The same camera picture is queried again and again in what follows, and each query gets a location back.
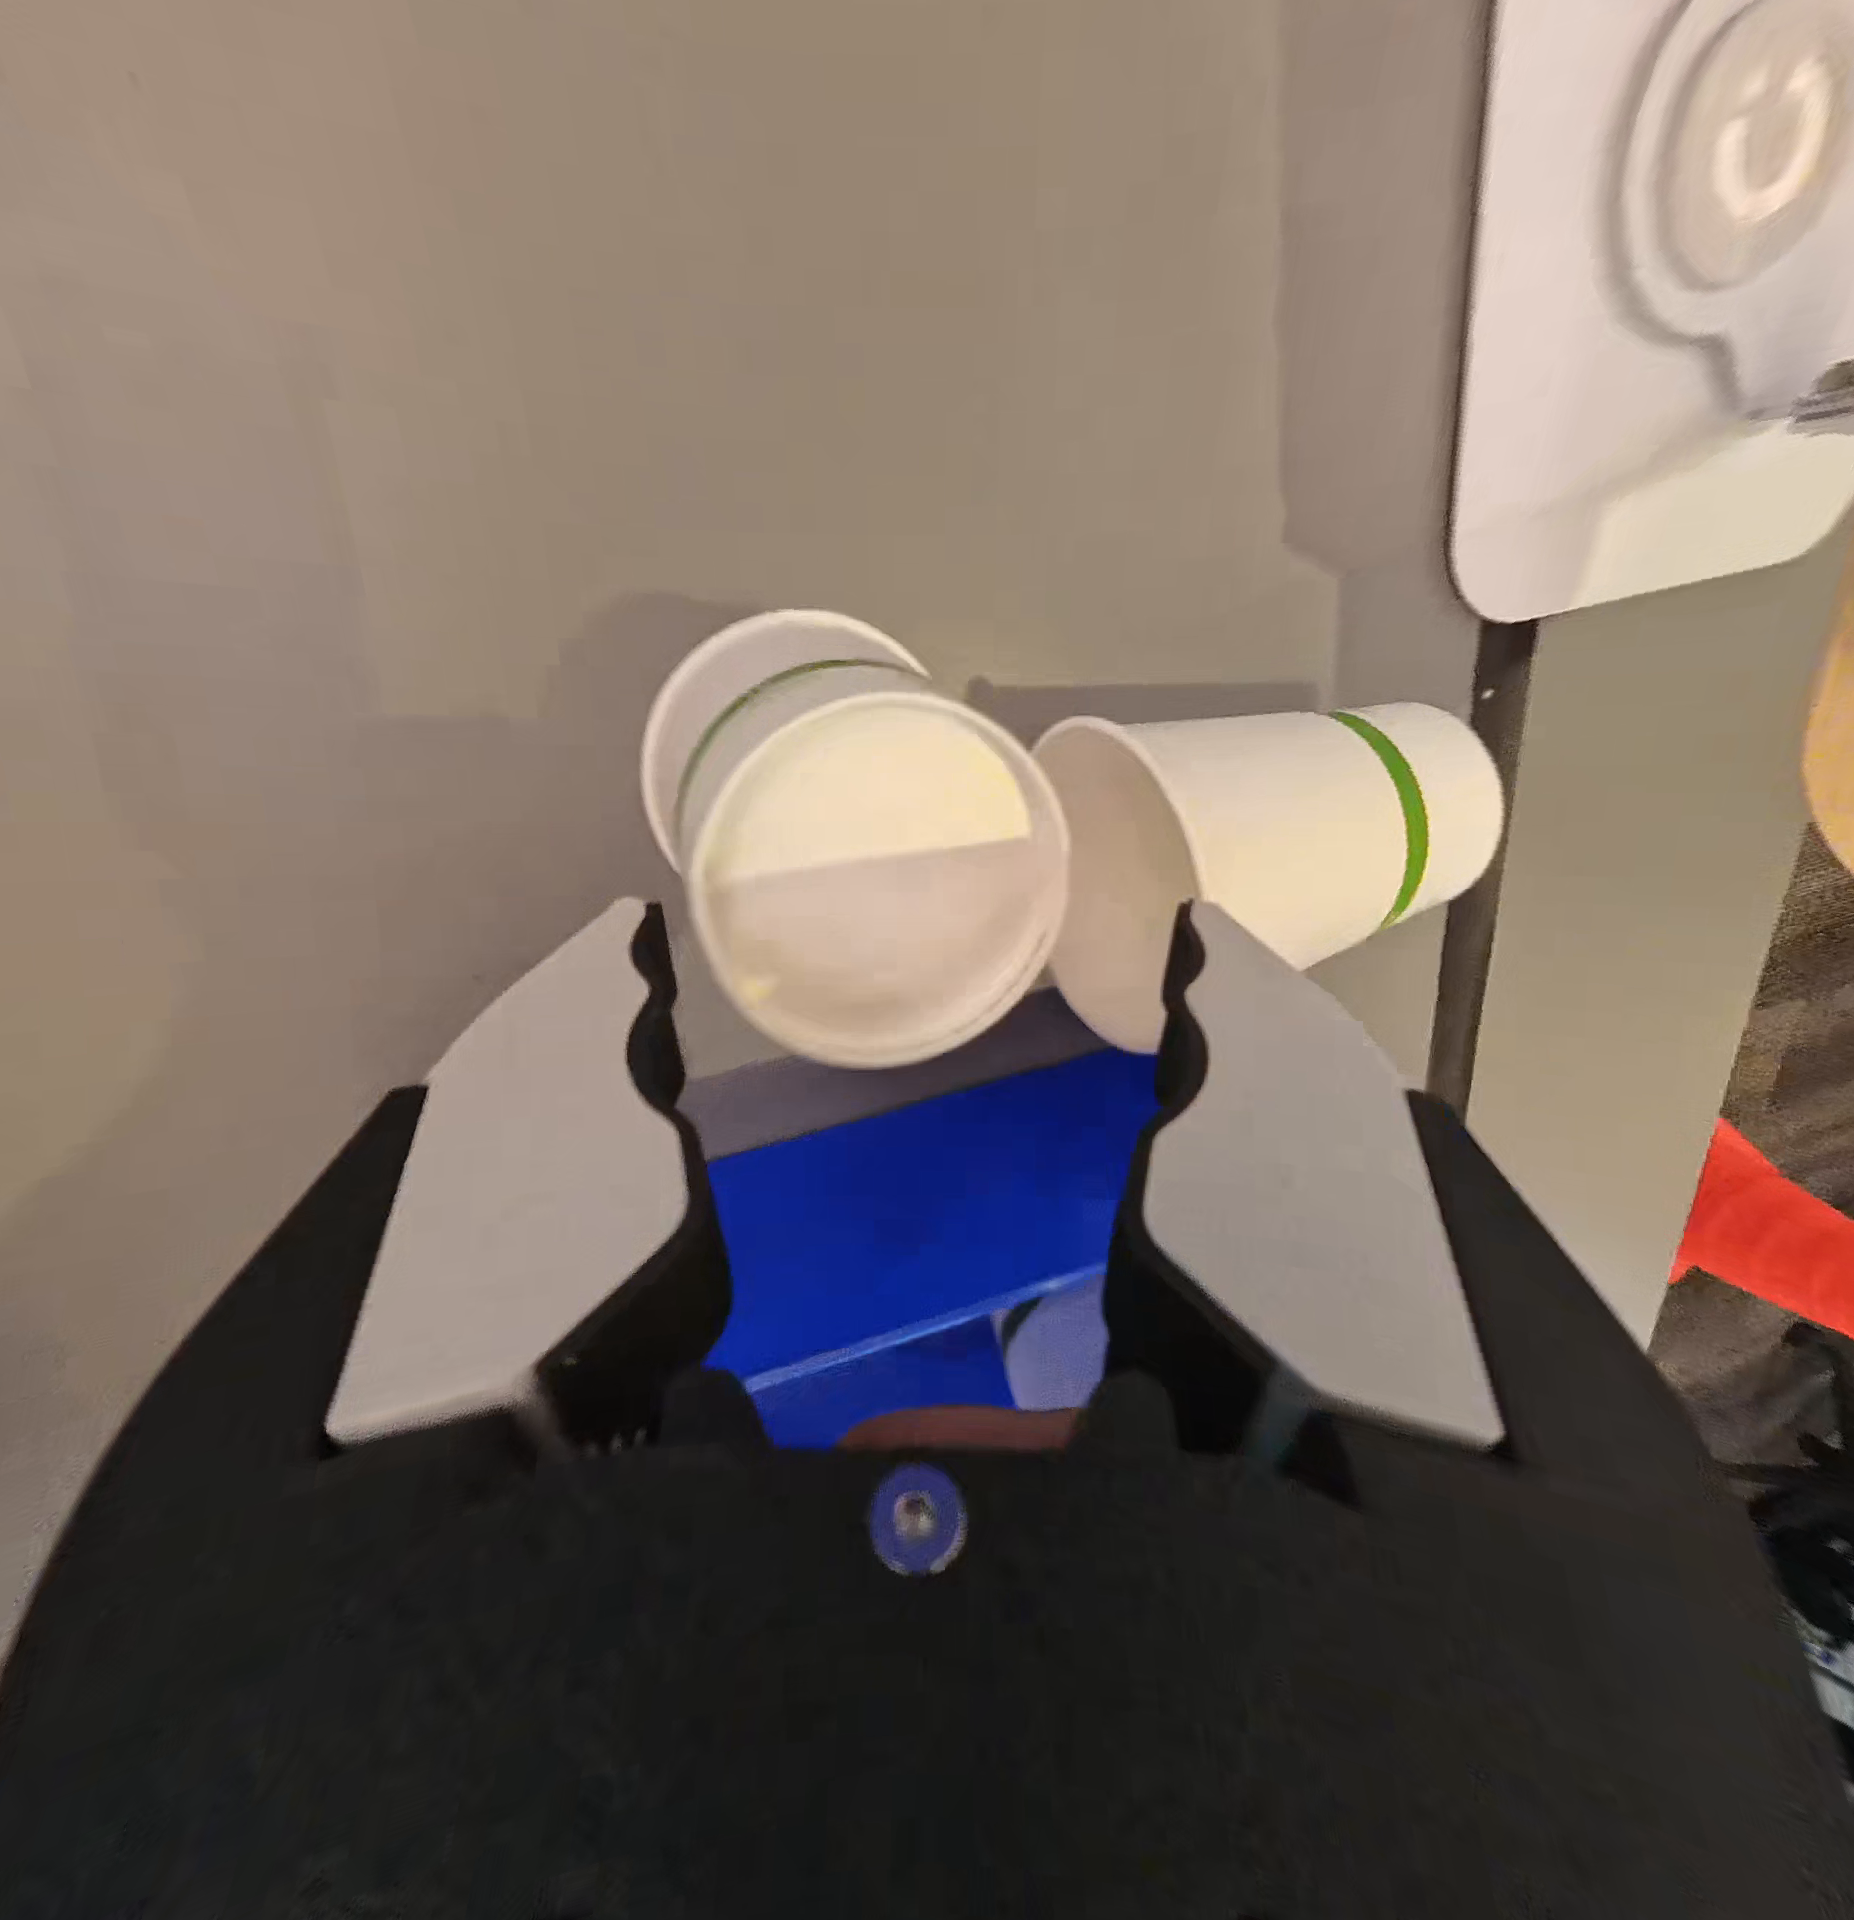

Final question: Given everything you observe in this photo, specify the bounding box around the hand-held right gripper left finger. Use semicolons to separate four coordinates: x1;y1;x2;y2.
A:
325;895;738;1478

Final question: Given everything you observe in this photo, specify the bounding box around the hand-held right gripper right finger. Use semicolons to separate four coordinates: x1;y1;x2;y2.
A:
1101;895;1505;1471

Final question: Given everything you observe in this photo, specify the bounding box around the white paper cup green band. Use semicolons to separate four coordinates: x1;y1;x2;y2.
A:
1002;1287;1113;1414
1032;702;1505;1057
641;607;1076;1071

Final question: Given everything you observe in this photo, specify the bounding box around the blue plastic bin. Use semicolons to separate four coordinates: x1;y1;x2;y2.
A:
701;1045;1163;1452

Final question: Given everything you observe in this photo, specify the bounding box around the orange traffic cone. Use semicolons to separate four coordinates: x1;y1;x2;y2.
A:
1668;1117;1854;1353

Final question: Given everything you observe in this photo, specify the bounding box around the white sign stand base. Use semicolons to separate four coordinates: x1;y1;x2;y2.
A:
1449;0;1854;624

